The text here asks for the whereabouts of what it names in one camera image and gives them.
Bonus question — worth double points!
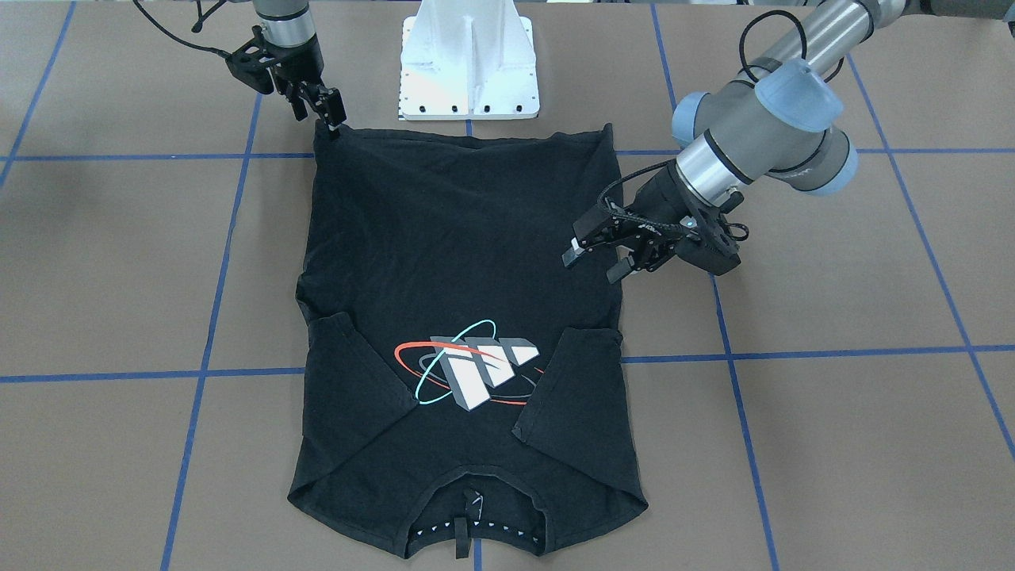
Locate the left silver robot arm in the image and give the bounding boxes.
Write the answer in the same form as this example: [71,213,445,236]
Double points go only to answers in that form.
[562,1,1013,283]

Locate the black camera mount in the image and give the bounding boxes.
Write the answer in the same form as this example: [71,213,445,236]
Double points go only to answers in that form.
[225,25,276,95]
[676,200,749,276]

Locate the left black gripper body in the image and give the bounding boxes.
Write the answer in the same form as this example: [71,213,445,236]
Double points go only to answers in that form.
[607,163,706,256]

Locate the black graphic t-shirt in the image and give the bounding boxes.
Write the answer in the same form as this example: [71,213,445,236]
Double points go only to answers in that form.
[289,124,648,559]

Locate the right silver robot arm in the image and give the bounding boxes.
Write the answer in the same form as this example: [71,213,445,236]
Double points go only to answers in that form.
[253,1,346,140]

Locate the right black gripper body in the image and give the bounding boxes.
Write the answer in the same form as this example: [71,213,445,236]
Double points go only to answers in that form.
[266,35,325,100]

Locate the brown paper table cover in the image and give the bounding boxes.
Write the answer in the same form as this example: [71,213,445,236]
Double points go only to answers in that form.
[0,0,1015,571]

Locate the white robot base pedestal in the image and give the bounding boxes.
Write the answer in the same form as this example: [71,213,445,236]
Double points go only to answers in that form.
[398,1,541,121]

